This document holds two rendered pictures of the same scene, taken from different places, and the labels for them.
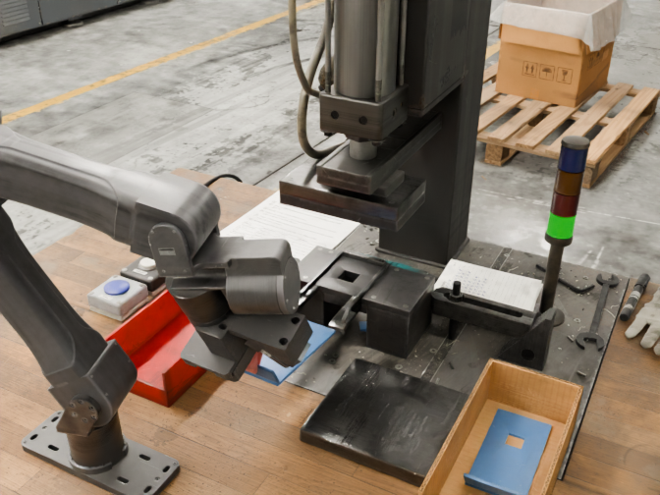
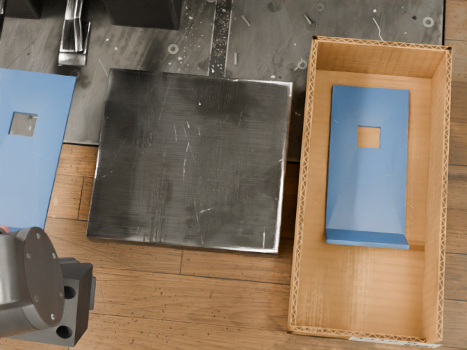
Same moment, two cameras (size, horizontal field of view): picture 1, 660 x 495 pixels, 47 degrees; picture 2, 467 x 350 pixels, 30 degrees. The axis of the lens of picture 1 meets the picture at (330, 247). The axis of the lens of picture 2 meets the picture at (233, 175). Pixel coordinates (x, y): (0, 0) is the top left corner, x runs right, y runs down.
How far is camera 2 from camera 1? 51 cm
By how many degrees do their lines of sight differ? 45
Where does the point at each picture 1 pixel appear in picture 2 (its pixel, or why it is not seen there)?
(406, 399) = (208, 124)
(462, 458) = (309, 191)
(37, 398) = not seen: outside the picture
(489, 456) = (343, 176)
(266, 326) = not seen: hidden behind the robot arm
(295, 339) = (78, 316)
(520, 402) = (360, 68)
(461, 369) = (260, 21)
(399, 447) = (228, 216)
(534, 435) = (391, 117)
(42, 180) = not seen: outside the picture
